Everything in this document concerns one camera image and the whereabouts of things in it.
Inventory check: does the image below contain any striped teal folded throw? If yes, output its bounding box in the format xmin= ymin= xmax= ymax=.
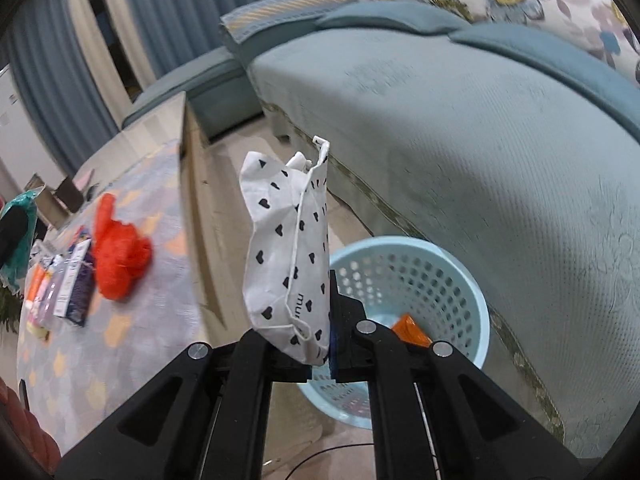
xmin=220 ymin=0 xmax=361 ymax=56

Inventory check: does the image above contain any white curtain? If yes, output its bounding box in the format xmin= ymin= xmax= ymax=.
xmin=62 ymin=0 xmax=158 ymax=106

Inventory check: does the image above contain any teal throw pillow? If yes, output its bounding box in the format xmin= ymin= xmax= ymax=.
xmin=315 ymin=0 xmax=471 ymax=36

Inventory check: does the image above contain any teal packet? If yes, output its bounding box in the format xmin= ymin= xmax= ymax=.
xmin=0 ymin=189 xmax=46 ymax=291

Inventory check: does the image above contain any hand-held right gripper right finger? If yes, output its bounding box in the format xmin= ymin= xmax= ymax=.
xmin=327 ymin=269 xmax=586 ymax=480

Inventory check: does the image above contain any brown cup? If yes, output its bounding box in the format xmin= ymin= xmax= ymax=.
xmin=54 ymin=175 xmax=87 ymax=213

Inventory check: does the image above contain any clear packet of orange tubes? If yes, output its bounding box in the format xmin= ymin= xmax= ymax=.
xmin=26 ymin=252 xmax=66 ymax=333

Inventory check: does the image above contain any red mesh scrubber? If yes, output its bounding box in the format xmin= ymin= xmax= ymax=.
xmin=94 ymin=192 xmax=153 ymax=302

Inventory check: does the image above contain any scallop patterned table cloth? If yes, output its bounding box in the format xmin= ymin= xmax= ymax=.
xmin=16 ymin=140 xmax=208 ymax=456

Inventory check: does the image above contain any purple carton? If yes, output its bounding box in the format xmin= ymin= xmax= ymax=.
xmin=52 ymin=237 xmax=96 ymax=328

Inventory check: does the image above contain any white refrigerator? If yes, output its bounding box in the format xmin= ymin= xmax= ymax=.
xmin=0 ymin=65 xmax=21 ymax=126

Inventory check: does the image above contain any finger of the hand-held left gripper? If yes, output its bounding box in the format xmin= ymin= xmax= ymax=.
xmin=0 ymin=206 xmax=30 ymax=267

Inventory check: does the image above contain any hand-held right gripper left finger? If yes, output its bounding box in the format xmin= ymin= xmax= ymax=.
xmin=54 ymin=327 xmax=313 ymax=480

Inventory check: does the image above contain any teal fabric sofa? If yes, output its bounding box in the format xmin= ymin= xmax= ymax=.
xmin=122 ymin=0 xmax=640 ymax=461

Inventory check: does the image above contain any teal embroidered sofa cover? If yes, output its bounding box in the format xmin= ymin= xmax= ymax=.
xmin=247 ymin=30 xmax=640 ymax=461

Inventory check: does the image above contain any blue curtain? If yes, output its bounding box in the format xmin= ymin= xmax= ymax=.
xmin=120 ymin=0 xmax=321 ymax=81
xmin=7 ymin=0 xmax=121 ymax=171

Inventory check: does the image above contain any white bag with black hearts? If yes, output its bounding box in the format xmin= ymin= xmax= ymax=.
xmin=240 ymin=136 xmax=332 ymax=367

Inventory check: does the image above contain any black cable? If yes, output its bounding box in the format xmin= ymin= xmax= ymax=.
xmin=285 ymin=442 xmax=373 ymax=480

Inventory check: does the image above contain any light blue plastic basket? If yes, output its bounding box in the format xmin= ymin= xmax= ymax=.
xmin=298 ymin=236 xmax=487 ymax=431

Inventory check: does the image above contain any red padded seat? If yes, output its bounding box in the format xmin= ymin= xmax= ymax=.
xmin=0 ymin=375 xmax=61 ymax=476

